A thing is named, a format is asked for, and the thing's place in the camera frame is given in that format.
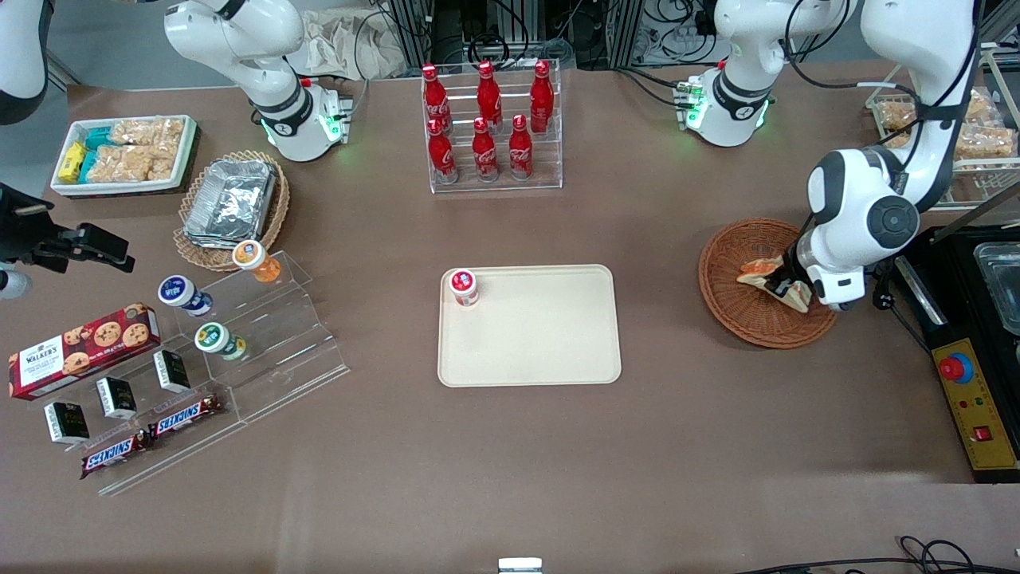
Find yellow snack pack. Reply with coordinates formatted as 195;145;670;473
59;141;88;185

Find clear bag rice crackers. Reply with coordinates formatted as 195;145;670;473
86;146;154;185
111;119;154;149
148;117;186;181

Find green lid yogurt cup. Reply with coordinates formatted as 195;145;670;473
194;322;249;362

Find beige plastic tray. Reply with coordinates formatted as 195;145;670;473
437;264;622;388

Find black left base cable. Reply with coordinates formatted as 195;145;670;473
612;66;696;109

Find white wire shelf rack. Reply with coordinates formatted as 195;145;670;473
865;43;1020;210

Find red cola bottle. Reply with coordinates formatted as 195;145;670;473
471;117;500;183
529;60;555;135
508;114;534;181
427;118;460;185
422;64;452;133
476;61;504;130

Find triangular sandwich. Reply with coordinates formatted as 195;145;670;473
736;255;814;313

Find black appliance housing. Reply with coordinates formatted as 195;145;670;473
892;226;1020;485

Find Snickers chocolate bar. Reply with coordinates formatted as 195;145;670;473
80;430;153;480
149;393;225;441

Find aluminium foil containers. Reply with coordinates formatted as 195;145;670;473
182;159;278;250

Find blue lid yogurt cup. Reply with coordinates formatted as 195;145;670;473
157;275;214;318

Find clear acrylic bottle rack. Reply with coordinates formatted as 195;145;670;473
421;59;564;195

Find yellow emergency stop control box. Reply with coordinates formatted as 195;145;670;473
931;338;1020;474

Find black floor cable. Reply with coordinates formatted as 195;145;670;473
733;535;1020;574

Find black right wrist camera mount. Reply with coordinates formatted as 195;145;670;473
0;182;61;269

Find brown wicker basket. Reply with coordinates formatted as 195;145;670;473
698;218;839;350

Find aluminium profile equipment frame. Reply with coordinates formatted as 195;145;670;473
381;0;722;71

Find black power cable with plug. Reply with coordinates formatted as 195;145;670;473
872;265;935;353

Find white rectangular snack tray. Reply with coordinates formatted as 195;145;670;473
49;114;198;198

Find grey right base cable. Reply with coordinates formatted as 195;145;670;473
339;74;372;122

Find light wicker basket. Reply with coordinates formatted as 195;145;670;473
173;150;291;273

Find clear plastic container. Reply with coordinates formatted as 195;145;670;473
972;242;1020;336

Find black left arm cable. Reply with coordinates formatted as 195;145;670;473
783;0;983;196

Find red lid yogurt cup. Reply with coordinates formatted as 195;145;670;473
449;269;481;309

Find beige crumpled cloth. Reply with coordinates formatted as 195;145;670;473
285;6;409;81

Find clear acrylic stepped stand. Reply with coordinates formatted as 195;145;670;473
44;251;351;497

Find small black box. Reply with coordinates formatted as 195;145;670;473
44;401;91;445
96;376;139;420
153;349;193;394

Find red Walkers cookie box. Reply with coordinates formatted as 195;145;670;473
8;303;162;401

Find orange lid yogurt cup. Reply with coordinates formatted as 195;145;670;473
232;240;282;285

